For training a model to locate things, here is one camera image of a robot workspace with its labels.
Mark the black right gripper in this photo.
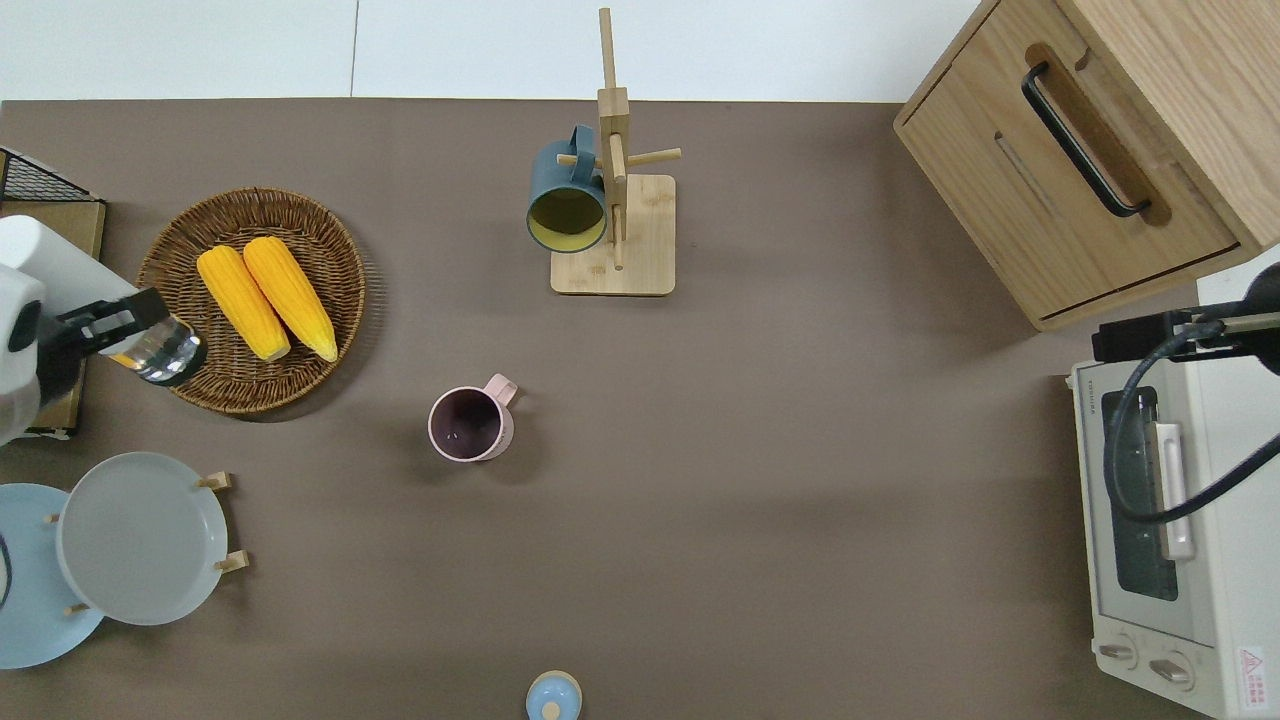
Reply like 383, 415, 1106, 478
1092, 308, 1231, 364

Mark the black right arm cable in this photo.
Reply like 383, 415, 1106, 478
1102, 318, 1280, 524

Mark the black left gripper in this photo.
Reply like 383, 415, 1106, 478
36, 288, 167, 376

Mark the light blue plate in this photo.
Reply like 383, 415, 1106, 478
0, 483, 106, 670

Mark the clear glass cup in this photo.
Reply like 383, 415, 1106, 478
108, 315, 209, 389

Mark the yellow corn cob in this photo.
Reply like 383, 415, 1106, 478
196, 245, 292, 362
243, 236, 339, 363

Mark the pink mug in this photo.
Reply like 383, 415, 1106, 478
428, 374, 519, 463

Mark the wooden cabinet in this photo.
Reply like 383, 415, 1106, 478
893, 0, 1280, 332

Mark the white toaster oven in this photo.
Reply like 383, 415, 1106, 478
1066, 360, 1280, 720

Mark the grey plate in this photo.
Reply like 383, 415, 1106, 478
56, 452, 230, 627

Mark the brown table mat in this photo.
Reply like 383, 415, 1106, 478
0, 97, 1216, 720

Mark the wooden plate rack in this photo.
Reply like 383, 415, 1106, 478
43, 471, 250, 617

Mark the dark teal mug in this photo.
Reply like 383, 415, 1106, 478
526, 124, 611, 254

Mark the black wire basket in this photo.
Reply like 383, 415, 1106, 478
0, 147, 101, 204

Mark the white oven door handle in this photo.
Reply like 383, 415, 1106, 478
1153, 422, 1197, 561

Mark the round wicker basket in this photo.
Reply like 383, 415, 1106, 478
133, 187, 367, 416

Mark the wooden mug tree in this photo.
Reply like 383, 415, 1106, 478
550, 86, 684, 297

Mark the black cabinet handle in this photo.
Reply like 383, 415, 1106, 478
1021, 62, 1153, 219

